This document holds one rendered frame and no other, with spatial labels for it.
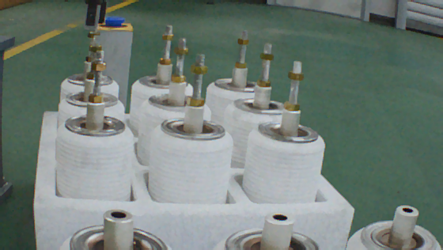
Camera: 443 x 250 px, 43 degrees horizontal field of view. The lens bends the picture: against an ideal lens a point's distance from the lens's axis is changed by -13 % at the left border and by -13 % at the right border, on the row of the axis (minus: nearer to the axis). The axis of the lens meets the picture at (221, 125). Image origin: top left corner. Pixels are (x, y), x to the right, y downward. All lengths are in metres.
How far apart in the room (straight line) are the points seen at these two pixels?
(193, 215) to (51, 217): 0.17
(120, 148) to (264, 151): 0.17
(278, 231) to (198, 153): 0.27
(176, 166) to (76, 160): 0.12
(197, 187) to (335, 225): 0.18
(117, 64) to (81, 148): 0.42
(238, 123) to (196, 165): 0.16
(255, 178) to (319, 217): 0.09
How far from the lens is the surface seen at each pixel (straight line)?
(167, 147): 0.72
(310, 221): 0.75
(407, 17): 5.96
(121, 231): 0.44
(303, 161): 0.75
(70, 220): 0.70
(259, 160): 0.76
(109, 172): 0.71
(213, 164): 0.73
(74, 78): 0.96
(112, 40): 1.09
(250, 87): 1.00
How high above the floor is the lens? 0.47
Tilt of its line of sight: 16 degrees down
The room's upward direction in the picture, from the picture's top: 6 degrees clockwise
